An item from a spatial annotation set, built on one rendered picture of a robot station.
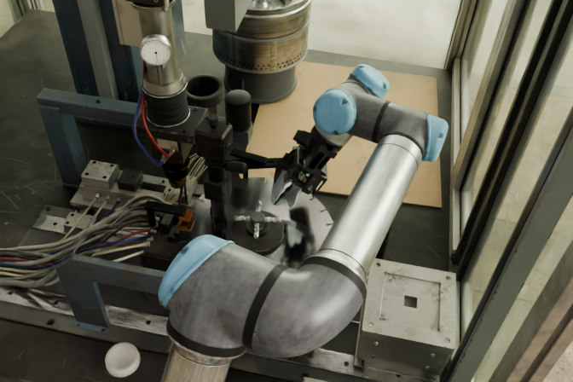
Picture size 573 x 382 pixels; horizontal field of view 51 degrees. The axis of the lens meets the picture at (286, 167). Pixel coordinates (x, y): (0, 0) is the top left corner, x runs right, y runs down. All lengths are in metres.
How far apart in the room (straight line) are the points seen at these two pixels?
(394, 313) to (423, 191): 0.52
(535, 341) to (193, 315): 0.44
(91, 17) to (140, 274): 0.75
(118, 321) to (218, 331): 0.63
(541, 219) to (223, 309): 0.42
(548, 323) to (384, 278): 0.53
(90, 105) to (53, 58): 0.76
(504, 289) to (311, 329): 0.32
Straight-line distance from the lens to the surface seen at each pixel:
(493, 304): 0.98
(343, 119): 0.99
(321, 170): 1.17
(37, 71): 2.16
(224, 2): 1.30
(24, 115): 1.98
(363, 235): 0.83
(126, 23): 1.06
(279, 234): 1.25
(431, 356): 1.26
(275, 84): 1.85
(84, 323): 1.42
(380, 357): 1.29
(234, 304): 0.76
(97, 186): 1.52
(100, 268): 1.20
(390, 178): 0.90
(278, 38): 1.72
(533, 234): 0.85
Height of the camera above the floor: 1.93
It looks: 44 degrees down
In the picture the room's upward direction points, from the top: 3 degrees clockwise
